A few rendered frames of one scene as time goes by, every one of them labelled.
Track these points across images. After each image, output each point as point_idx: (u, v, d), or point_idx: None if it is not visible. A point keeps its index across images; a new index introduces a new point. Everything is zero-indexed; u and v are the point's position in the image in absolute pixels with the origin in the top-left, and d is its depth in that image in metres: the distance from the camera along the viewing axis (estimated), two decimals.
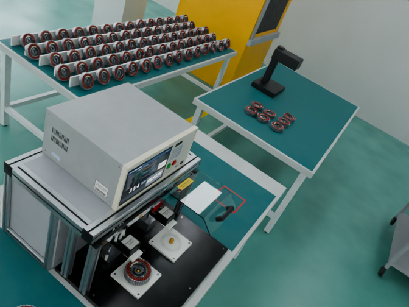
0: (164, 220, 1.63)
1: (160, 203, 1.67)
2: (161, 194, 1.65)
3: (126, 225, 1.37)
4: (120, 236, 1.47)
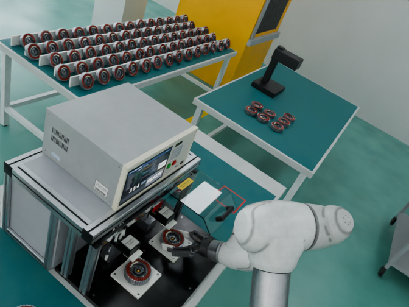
0: (164, 220, 1.63)
1: (160, 203, 1.67)
2: (161, 194, 1.65)
3: (126, 225, 1.37)
4: (120, 236, 1.47)
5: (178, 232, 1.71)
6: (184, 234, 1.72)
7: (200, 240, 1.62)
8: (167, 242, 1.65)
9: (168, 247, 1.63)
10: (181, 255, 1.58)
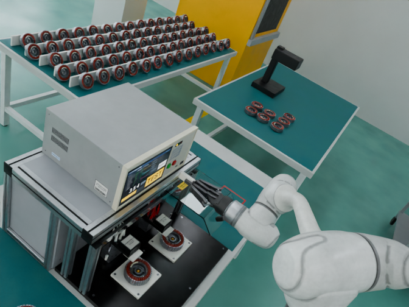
0: (161, 228, 1.65)
1: (157, 211, 1.70)
2: None
3: (126, 225, 1.37)
4: (120, 236, 1.47)
5: (178, 232, 1.71)
6: (188, 179, 1.46)
7: (218, 193, 1.43)
8: (167, 242, 1.65)
9: (186, 179, 1.45)
10: (196, 195, 1.41)
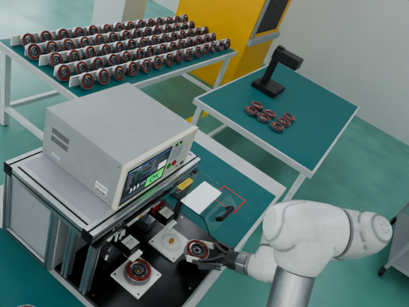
0: (164, 220, 1.63)
1: (160, 203, 1.67)
2: (161, 194, 1.65)
3: (126, 225, 1.37)
4: (120, 236, 1.47)
5: (202, 244, 1.66)
6: (207, 245, 1.67)
7: (226, 252, 1.57)
8: (192, 254, 1.59)
9: (193, 259, 1.57)
10: (207, 268, 1.52)
